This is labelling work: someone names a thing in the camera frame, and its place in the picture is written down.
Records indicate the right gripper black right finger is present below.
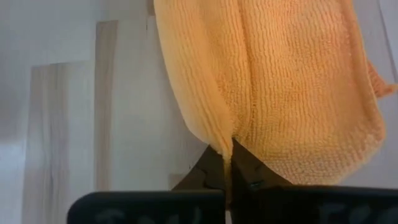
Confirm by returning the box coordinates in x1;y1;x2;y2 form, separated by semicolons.
231;138;398;224

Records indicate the orange microfiber towel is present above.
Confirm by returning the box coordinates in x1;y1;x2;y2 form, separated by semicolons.
153;0;398;206

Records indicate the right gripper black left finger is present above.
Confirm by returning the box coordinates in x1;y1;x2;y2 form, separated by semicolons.
67;144;229;224

